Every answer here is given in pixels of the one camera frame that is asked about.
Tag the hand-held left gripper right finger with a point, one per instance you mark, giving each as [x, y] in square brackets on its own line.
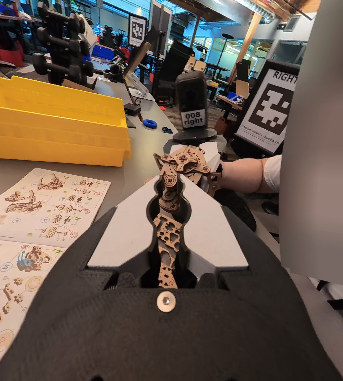
[216, 238]

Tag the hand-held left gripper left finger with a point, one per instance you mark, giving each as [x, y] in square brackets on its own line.
[120, 238]

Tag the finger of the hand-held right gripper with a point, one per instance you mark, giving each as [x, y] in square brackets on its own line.
[173, 145]
[213, 154]

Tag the wooden gear mechanism model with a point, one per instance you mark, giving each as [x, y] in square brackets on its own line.
[183, 162]

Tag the person's right forearm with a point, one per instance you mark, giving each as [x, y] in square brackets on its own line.
[242, 175]

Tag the black office chair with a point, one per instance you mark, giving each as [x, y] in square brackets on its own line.
[171, 68]

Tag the blue tape roll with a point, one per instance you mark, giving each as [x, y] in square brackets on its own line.
[145, 123]

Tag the black textured wrist rest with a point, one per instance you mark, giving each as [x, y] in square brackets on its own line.
[237, 208]

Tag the perforated wooden part sheet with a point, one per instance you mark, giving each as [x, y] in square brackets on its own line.
[159, 229]

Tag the small black box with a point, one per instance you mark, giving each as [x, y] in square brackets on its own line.
[132, 109]

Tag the black floor lamp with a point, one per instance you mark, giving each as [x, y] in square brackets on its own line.
[225, 50]

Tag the person's black shoe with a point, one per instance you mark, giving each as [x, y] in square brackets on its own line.
[270, 208]

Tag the grey panel on stand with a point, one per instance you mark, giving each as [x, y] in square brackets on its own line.
[161, 26]

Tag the yellow plastic bin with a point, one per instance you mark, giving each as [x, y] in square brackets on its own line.
[40, 148]

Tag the rack of dark equipment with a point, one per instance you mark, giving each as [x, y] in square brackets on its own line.
[61, 44]

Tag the round metal duct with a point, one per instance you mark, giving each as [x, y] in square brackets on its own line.
[263, 13]

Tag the wall air vent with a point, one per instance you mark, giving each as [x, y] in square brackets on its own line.
[292, 23]

